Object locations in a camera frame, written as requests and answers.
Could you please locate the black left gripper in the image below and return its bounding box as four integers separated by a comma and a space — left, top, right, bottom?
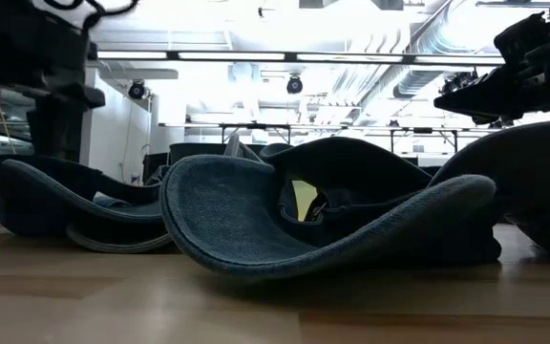
0, 0, 107, 163

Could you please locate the black-framed background table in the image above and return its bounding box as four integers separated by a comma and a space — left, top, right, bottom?
159, 121, 295, 144
365, 124, 496, 154

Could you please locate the black computer monitor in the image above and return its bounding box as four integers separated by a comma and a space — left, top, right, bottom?
141, 152, 170, 183

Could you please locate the overhead light bar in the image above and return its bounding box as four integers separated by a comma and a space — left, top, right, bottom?
94, 50, 508, 67

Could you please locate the yellow plastic bin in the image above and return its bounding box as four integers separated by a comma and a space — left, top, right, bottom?
292, 180, 319, 222

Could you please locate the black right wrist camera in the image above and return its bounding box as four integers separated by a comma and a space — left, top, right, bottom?
470, 113, 516, 126

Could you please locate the yellow extension cable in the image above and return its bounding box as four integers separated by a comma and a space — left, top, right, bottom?
0, 95, 17, 155

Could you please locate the silver ventilation duct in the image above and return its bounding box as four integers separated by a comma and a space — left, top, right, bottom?
391, 0, 500, 99

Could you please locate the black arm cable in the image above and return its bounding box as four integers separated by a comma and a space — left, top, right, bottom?
45, 0, 140, 31

